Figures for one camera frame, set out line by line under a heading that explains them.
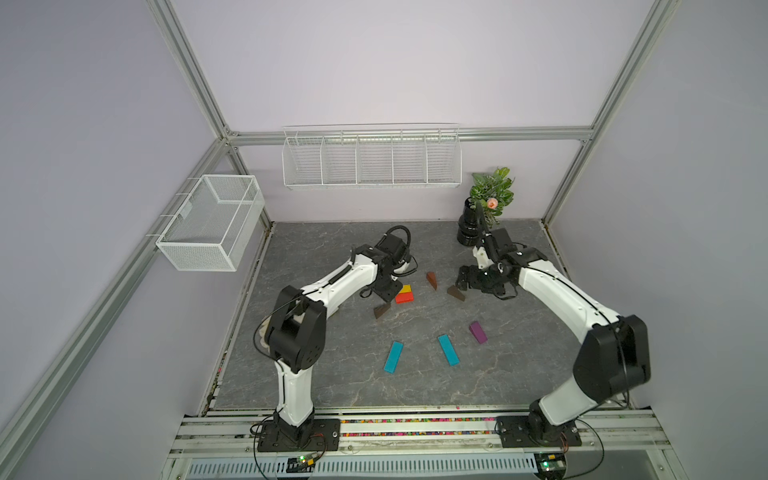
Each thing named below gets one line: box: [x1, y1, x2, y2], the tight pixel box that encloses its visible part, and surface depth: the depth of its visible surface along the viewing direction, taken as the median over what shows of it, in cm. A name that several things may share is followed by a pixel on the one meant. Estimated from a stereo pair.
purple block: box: [469, 321, 488, 344], surface depth 93 cm
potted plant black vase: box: [457, 167, 515, 247], surface depth 98 cm
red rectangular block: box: [396, 292, 415, 304], surface depth 101 cm
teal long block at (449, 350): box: [438, 334, 460, 366], surface depth 88 cm
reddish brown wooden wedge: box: [426, 271, 438, 291], surface depth 104 cm
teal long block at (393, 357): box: [383, 341, 405, 374], surface depth 88 cm
